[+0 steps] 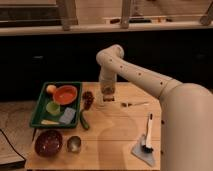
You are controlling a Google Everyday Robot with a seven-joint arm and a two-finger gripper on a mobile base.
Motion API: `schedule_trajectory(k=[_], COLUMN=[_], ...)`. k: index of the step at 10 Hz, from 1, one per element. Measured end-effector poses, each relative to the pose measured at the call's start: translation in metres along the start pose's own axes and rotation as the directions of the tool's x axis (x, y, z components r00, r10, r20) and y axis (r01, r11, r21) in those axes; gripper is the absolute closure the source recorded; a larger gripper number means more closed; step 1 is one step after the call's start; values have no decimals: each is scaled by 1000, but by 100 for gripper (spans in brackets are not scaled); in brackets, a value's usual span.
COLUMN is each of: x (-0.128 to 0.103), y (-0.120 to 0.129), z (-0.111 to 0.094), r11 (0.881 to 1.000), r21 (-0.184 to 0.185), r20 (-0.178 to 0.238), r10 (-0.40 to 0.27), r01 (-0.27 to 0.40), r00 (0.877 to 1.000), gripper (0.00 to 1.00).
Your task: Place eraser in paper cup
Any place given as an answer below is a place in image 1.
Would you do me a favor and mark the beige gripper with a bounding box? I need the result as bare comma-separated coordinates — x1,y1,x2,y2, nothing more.
99,76,117,102

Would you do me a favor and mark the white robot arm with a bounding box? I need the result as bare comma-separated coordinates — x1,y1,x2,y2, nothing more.
96,45,213,171

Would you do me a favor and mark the blue eraser sponge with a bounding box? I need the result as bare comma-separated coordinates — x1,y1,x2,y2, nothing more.
59,107,76,124

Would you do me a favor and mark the green paper cup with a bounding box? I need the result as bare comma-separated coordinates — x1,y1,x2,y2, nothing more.
46,101,60,116

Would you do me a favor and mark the small metal cup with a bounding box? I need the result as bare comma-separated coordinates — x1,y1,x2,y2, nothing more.
67,136,81,153

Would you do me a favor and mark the dark grape bunch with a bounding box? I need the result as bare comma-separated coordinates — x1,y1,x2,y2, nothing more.
82,91,94,110

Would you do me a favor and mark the green cucumber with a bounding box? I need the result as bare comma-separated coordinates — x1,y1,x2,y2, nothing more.
79,109,90,130

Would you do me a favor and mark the orange bowl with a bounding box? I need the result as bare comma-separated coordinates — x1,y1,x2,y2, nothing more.
53,85,78,105

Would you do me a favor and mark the yellow round fruit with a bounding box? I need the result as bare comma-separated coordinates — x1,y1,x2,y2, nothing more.
46,85,57,94

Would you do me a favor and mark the grey cloth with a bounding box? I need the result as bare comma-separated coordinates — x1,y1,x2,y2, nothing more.
131,135,155,167

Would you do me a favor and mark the yellow flat piece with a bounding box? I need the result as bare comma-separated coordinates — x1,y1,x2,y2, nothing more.
41,120,59,125

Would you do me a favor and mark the green plastic tray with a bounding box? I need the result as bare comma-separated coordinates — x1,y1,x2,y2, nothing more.
30,82,82,129

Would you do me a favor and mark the dark red bowl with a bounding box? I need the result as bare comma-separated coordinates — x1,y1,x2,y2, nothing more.
34,130,63,157

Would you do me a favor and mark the black cable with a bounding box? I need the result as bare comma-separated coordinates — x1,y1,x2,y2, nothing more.
0,128,27,162

